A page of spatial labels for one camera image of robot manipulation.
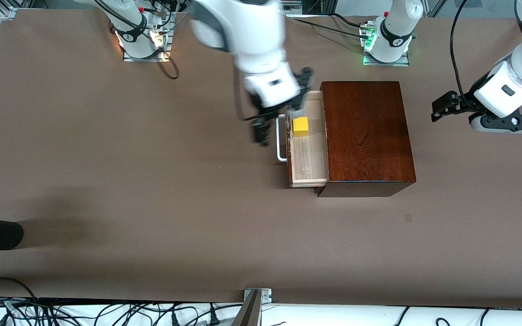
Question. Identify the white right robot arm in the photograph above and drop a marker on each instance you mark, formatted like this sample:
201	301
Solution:
252	36

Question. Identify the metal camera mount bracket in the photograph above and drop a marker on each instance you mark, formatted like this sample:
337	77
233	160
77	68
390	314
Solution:
249	312

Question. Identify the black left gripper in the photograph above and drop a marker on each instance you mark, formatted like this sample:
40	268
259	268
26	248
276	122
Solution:
464	101

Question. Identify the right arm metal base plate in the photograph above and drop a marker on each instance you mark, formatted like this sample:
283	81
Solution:
163	54

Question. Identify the dark brown wooden cabinet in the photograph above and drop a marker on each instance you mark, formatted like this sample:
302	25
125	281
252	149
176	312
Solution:
369	136

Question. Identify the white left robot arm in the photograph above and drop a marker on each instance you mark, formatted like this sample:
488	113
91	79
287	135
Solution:
505	90

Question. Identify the yellow cube block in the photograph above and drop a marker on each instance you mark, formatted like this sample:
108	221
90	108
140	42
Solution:
301	127

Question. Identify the brown paper table cover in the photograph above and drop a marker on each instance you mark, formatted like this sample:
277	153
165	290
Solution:
152	181

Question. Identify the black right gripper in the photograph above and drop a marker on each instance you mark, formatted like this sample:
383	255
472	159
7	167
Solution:
261	122

